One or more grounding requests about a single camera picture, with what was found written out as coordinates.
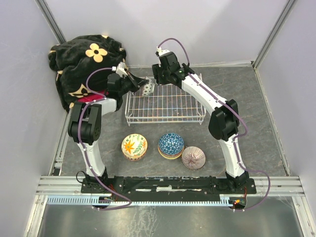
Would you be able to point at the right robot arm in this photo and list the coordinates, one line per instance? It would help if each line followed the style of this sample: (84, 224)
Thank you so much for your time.
(224, 120)

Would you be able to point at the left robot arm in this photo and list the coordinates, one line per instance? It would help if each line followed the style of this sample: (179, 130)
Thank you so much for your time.
(85, 121)

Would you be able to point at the red cloth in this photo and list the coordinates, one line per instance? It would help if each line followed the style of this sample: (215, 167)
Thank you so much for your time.
(92, 96)

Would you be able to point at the black floral fleece blanket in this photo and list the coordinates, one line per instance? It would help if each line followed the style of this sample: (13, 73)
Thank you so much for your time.
(76, 59)

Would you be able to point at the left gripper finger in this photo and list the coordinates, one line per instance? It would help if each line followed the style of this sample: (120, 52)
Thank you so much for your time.
(136, 80)
(132, 87)

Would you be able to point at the red patterned bowl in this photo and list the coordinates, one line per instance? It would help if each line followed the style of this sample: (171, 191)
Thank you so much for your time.
(148, 88)

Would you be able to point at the white wire dish rack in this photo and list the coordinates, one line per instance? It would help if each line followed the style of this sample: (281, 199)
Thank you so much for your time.
(166, 104)

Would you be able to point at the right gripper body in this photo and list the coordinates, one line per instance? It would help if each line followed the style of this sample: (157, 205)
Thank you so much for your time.
(163, 74)

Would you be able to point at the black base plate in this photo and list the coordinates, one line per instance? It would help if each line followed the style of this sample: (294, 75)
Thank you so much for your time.
(167, 189)

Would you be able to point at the aluminium frame rail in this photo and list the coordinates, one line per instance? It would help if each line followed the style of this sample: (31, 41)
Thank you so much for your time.
(67, 190)

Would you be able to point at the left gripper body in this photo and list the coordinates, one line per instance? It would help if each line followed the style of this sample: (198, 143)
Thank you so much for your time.
(124, 89)

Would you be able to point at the blue triangle patterned bowl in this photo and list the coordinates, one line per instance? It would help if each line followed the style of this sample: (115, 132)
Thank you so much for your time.
(171, 144)

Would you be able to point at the purple striped bowl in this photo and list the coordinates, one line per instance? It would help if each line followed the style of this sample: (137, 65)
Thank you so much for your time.
(193, 158)

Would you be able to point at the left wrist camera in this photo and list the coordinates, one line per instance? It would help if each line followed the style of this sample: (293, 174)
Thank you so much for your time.
(120, 69)

